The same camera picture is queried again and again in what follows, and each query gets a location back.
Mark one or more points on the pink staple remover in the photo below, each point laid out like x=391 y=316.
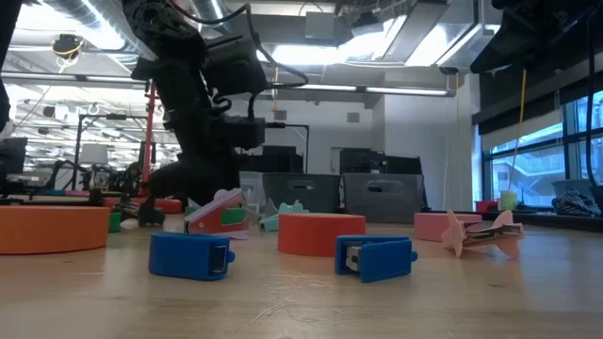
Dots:
x=454 y=235

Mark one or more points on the silver ventilation duct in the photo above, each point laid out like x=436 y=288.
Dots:
x=103 y=28

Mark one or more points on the red box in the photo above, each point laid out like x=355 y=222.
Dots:
x=485 y=206

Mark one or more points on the pink tape roll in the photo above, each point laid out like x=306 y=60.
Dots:
x=428 y=228

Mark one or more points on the grey background bin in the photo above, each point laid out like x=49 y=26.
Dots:
x=565 y=184

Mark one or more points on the black cabinet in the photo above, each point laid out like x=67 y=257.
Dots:
x=377 y=162

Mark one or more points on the ceiling light tube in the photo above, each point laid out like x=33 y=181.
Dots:
x=405 y=90

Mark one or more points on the black pipe frame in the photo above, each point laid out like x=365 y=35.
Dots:
x=307 y=141

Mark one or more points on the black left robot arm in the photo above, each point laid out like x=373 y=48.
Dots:
x=160 y=28

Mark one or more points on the mint green staple remover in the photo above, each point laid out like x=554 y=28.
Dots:
x=294 y=208

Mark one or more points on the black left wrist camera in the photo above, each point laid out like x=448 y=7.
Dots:
x=235 y=66

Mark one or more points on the teal plastic bin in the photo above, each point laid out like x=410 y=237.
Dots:
x=325 y=193

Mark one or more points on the large window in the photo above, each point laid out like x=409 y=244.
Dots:
x=532 y=169

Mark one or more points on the grey wall vent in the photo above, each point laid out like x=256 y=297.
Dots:
x=353 y=117

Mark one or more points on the grey plastic bin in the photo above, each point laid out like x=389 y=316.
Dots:
x=405 y=202

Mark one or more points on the green cup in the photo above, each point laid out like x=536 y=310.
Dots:
x=508 y=200

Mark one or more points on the blue mini stapler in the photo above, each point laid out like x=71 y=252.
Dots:
x=381 y=259
x=184 y=256

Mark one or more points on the black equipment case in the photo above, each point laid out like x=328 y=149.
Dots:
x=282 y=160

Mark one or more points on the green tape roll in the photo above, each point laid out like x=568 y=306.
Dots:
x=234 y=216

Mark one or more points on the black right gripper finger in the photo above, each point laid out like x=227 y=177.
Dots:
x=518 y=42

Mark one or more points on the black upright post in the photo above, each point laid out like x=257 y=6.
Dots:
x=8 y=37

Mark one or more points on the red tape roll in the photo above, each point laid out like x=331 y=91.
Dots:
x=320 y=235

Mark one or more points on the grey ceiling box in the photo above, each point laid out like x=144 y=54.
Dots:
x=320 y=26

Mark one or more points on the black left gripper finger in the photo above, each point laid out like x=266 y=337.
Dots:
x=151 y=214

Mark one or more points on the orange tape roll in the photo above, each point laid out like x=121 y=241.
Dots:
x=52 y=230

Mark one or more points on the striped cloth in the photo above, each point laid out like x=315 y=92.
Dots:
x=575 y=203

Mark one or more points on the pale blue staple remover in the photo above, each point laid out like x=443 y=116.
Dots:
x=270 y=207

